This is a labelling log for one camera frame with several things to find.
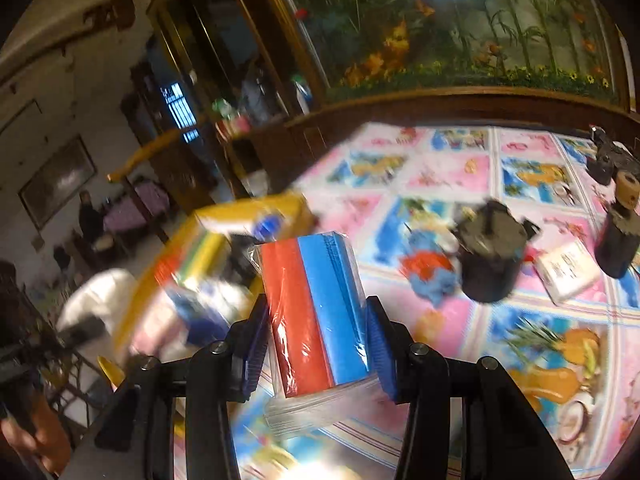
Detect small red bag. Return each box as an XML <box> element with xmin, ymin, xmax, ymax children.
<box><xmin>402</xmin><ymin>252</ymin><xmax>451</xmax><ymax>281</ymax></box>

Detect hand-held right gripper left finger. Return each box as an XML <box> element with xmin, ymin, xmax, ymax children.
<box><xmin>94</xmin><ymin>294</ymin><xmax>272</xmax><ymax>480</ymax></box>

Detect person's left forearm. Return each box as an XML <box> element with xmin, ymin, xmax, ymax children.
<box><xmin>0</xmin><ymin>392</ymin><xmax>71</xmax><ymax>476</ymax></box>

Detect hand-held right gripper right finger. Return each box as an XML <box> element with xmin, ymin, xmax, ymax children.
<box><xmin>365</xmin><ymin>296</ymin><xmax>573</xmax><ymax>480</ymax></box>

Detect plain white tissue pack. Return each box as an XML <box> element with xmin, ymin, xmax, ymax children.
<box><xmin>532</xmin><ymin>240</ymin><xmax>603</xmax><ymax>306</ymax></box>

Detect black snack packet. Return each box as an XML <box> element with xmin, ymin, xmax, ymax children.
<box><xmin>227</xmin><ymin>245</ymin><xmax>263</xmax><ymax>281</ymax></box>

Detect wooden wall ornament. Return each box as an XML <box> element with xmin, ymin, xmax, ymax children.
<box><xmin>82</xmin><ymin>0</ymin><xmax>136</xmax><ymax>31</ymax></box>

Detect framed wall picture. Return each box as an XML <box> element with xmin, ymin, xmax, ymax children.
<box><xmin>17</xmin><ymin>135</ymin><xmax>98</xmax><ymax>231</ymax></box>

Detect red green yellow sponge pack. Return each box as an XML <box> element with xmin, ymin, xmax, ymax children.
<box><xmin>152</xmin><ymin>232</ymin><xmax>226</xmax><ymax>291</ymax></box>

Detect white spray bottle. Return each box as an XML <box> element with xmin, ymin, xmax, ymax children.
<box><xmin>290</xmin><ymin>76</ymin><xmax>313</xmax><ymax>116</ymax></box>

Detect yellow taped foam box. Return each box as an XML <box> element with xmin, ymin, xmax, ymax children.
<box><xmin>114</xmin><ymin>194</ymin><xmax>318</xmax><ymax>361</ymax></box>

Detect purple covered table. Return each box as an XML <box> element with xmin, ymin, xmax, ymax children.
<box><xmin>102</xmin><ymin>180</ymin><xmax>171</xmax><ymax>241</ymax></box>

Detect pink box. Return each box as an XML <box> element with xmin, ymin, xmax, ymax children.
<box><xmin>215</xmin><ymin>112</ymin><xmax>251</xmax><ymax>138</ymax></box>

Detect blue lit barred window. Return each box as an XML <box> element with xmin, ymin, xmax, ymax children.
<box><xmin>160</xmin><ymin>82</ymin><xmax>201</xmax><ymax>143</ymax></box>

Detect printed tablecloth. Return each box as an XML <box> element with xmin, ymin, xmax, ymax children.
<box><xmin>170</xmin><ymin>122</ymin><xmax>640</xmax><ymax>480</ymax></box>

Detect blue cloth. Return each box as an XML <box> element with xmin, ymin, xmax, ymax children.
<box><xmin>167</xmin><ymin>285</ymin><xmax>236</xmax><ymax>346</ymax></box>
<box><xmin>402</xmin><ymin>230</ymin><xmax>463</xmax><ymax>308</ymax></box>

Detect black cylinder with shaft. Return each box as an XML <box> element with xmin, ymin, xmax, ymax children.
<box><xmin>450</xmin><ymin>199</ymin><xmax>542</xmax><ymax>305</ymax></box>

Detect blue grey backpack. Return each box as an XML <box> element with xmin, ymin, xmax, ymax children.
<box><xmin>237</xmin><ymin>67</ymin><xmax>281</xmax><ymax>123</ymax></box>

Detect red blue sponge pack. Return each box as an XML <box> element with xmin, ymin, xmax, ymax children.
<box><xmin>255</xmin><ymin>230</ymin><xmax>383</xmax><ymax>436</ymax></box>

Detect small black cylinder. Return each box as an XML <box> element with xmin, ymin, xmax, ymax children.
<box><xmin>586</xmin><ymin>126</ymin><xmax>640</xmax><ymax>186</ymax></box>

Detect yellow bar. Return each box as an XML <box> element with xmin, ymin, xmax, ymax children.
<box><xmin>106</xmin><ymin>127</ymin><xmax>201</xmax><ymax>183</ymax></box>

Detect blue ball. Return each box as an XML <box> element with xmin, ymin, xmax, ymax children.
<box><xmin>252</xmin><ymin>212</ymin><xmax>286</xmax><ymax>241</ymax></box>

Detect white rounded object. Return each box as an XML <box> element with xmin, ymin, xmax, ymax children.
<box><xmin>57</xmin><ymin>267</ymin><xmax>146</xmax><ymax>331</ymax></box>

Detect black cylinder with tan cap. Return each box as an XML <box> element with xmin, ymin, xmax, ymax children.
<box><xmin>595</xmin><ymin>170</ymin><xmax>640</xmax><ymax>280</ymax></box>

